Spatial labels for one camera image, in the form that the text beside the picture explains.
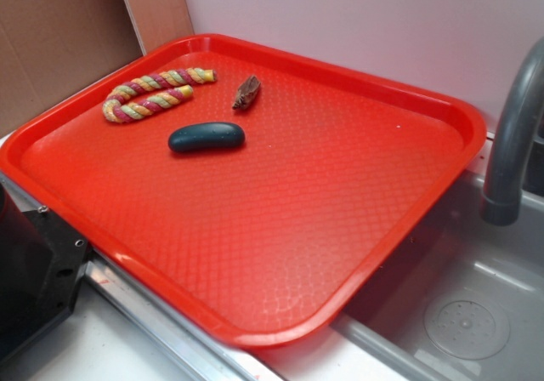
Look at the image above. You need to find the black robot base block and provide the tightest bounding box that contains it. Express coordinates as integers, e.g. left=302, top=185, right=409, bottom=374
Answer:
left=1, top=188, right=90, bottom=364

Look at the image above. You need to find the red plastic tray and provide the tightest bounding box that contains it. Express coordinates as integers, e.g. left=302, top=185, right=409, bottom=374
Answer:
left=1, top=35, right=486, bottom=349

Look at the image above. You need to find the dark green toy cucumber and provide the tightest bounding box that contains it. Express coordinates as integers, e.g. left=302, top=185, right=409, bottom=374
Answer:
left=167, top=122, right=246, bottom=153

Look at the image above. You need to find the grey plastic sink basin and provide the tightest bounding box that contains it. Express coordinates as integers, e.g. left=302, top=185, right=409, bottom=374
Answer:
left=333, top=173, right=543, bottom=380

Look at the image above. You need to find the grey toy faucet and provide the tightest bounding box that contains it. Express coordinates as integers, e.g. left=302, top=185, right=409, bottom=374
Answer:
left=480, top=40, right=543, bottom=226

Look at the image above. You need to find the brown cardboard panel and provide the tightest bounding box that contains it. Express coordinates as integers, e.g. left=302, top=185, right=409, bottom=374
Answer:
left=0, top=0, right=196, bottom=139

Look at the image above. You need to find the multicolour twisted rope toy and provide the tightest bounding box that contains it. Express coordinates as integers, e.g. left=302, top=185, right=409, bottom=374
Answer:
left=102, top=67, right=218, bottom=124

